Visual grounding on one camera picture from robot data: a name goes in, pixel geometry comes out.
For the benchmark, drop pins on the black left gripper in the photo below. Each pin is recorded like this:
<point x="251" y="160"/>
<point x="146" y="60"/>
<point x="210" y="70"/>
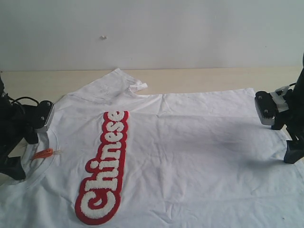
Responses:
<point x="14" y="126"/>

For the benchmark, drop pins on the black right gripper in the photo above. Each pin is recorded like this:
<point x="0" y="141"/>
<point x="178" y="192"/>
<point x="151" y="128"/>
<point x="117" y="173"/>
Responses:
<point x="293" y="119"/>

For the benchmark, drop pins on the white t-shirt red Chinese patch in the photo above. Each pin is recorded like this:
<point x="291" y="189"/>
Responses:
<point x="200" y="160"/>

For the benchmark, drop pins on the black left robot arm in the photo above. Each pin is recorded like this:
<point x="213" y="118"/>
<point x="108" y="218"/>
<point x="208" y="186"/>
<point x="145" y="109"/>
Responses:
<point x="2" y="83"/>

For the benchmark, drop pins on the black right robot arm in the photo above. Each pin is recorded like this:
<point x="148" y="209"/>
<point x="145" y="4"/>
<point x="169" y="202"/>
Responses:
<point x="300" y="78"/>

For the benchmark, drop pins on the orange neck label tag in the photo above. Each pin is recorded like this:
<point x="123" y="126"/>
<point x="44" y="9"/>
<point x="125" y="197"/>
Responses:
<point x="46" y="153"/>

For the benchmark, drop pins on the right wrist camera black silver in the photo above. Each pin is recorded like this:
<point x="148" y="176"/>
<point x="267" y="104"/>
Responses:
<point x="269" y="105"/>

